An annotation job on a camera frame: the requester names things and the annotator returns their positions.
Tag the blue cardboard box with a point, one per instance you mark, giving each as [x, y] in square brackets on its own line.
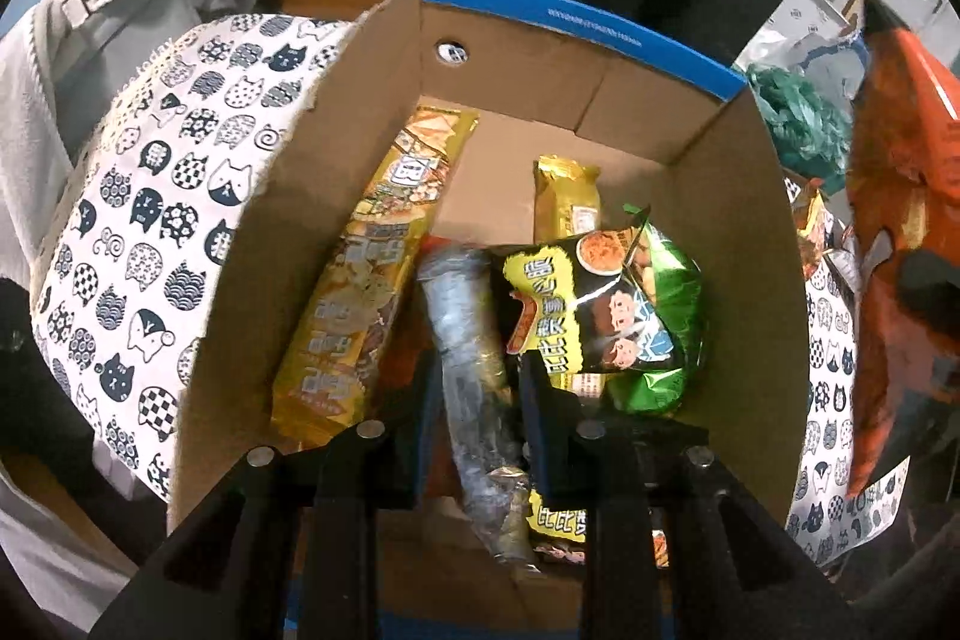
[735, 280]

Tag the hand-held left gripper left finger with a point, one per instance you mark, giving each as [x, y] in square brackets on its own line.
[427, 434]

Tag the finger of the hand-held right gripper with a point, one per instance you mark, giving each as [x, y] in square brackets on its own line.
[934, 287]

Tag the grey cloth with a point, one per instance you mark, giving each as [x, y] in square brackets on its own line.
[90, 48]

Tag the green plastic bag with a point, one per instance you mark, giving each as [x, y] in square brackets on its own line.
[799, 119]

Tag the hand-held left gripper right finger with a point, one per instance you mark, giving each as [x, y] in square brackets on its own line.
[541, 434]

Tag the cat print tablecloth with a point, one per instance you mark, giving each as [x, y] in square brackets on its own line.
[150, 235]

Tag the yellow cracker packet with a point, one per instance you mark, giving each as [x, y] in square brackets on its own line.
[352, 317]

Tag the black green snack packet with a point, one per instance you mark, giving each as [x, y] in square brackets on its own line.
[600, 310]

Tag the yellow label snack packet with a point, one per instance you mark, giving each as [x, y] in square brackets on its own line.
[559, 520]

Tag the silver foil snack packet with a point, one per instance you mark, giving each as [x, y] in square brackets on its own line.
[472, 340]

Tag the small gold snack packet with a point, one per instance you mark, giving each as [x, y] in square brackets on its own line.
[566, 194]

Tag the large orange snack packet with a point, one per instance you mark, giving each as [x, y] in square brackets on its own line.
[900, 175]

